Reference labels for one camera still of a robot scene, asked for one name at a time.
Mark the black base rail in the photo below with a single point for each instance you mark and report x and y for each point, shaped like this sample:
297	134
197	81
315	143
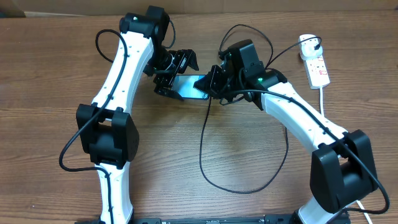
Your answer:
267	219

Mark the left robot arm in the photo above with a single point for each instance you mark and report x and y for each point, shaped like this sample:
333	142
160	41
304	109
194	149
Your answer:
106	129

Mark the brown cardboard backdrop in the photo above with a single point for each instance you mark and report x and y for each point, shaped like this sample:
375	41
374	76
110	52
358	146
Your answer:
17	8

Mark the Galaxy S24 smartphone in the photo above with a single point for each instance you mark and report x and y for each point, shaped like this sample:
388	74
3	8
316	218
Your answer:
183	85

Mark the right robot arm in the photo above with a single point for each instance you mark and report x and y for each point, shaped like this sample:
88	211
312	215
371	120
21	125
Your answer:
342	168

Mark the white power strip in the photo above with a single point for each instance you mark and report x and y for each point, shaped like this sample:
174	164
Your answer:
317	73

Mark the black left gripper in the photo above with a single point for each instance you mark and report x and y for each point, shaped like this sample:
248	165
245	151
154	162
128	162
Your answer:
183	57

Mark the white charger plug adapter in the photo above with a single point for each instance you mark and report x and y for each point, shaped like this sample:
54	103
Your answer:
310	46

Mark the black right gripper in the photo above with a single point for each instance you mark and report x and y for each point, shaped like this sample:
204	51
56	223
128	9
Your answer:
212	84

